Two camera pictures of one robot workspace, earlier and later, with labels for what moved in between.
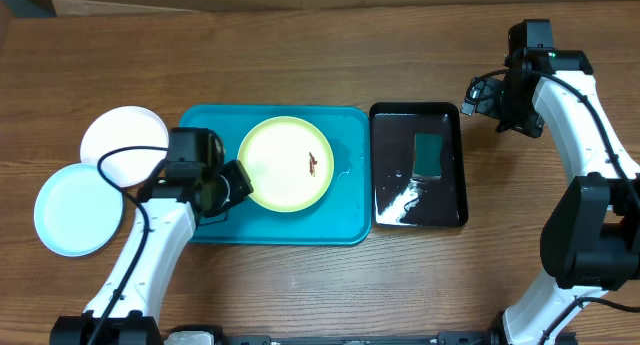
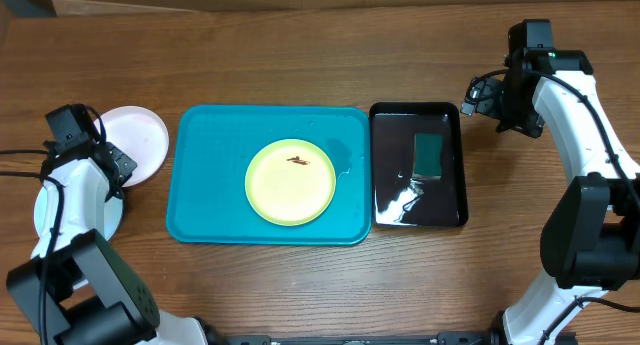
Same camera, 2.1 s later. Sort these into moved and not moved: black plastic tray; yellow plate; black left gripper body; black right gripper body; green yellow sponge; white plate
Moved: black left gripper body; yellow plate
Not moved: black right gripper body; white plate; green yellow sponge; black plastic tray
